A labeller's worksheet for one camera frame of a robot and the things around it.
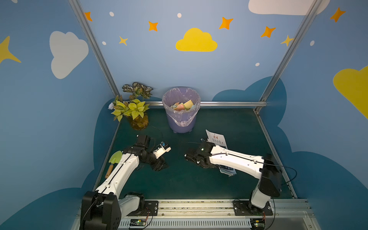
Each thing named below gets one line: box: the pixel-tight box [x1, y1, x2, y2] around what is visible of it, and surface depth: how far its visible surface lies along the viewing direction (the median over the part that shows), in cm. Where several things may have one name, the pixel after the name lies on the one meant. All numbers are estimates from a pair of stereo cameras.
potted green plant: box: [108, 81, 154, 131], surface depth 92 cm
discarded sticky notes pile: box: [170, 99, 194, 112], surface depth 104 cm
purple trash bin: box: [161, 86, 201, 134], surface depth 96 cm
